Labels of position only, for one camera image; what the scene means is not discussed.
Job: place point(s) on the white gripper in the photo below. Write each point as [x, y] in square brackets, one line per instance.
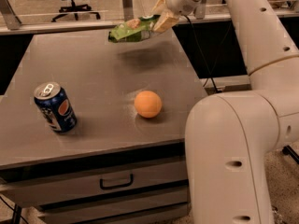
[181, 7]

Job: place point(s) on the green rice chip bag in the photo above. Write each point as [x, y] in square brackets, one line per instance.
[134, 30]

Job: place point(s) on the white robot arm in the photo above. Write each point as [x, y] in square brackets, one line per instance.
[228, 134]

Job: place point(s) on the orange fruit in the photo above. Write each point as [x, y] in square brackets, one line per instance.
[148, 104]

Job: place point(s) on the grey drawer cabinet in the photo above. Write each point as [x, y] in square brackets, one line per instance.
[59, 173]

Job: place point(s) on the blue pepsi can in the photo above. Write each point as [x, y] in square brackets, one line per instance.
[52, 101]

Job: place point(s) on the metal railing post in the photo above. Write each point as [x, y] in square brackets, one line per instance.
[128, 11]

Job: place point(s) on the black drawer handle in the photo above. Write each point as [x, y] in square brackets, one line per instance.
[117, 182]

